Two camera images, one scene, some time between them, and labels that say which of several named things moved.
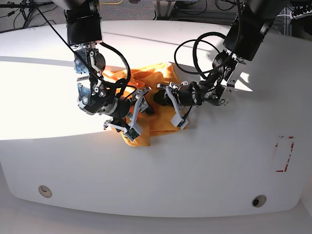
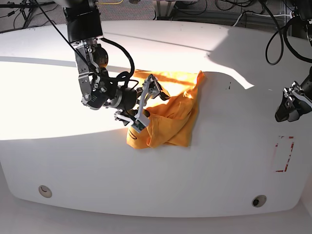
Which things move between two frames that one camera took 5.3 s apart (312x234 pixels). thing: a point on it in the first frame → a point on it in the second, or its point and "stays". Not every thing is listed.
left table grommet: x=45 y=191 stays
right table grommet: x=259 y=201 stays
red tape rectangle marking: x=276 y=145 stays
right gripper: x=181 y=95 → x=282 y=113
